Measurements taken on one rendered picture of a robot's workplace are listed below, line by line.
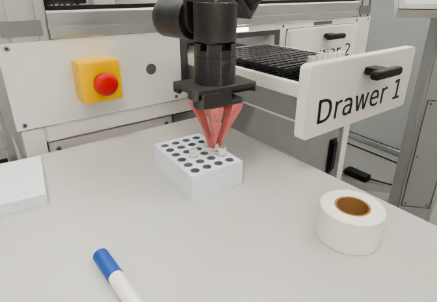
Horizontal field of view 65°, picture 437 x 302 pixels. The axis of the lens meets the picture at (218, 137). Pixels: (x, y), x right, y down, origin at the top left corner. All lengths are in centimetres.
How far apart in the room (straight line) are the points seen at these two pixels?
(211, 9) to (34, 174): 34
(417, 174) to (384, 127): 92
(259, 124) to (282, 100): 42
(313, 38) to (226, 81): 56
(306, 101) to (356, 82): 11
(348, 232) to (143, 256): 22
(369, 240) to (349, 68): 26
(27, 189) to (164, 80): 35
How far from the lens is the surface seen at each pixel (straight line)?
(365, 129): 268
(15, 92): 65
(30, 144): 69
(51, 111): 67
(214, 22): 44
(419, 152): 168
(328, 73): 52
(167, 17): 50
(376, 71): 56
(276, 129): 102
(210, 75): 45
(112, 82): 61
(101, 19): 66
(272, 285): 36
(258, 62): 64
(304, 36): 96
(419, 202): 180
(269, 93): 56
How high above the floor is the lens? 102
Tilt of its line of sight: 23 degrees down
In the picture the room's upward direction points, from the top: straight up
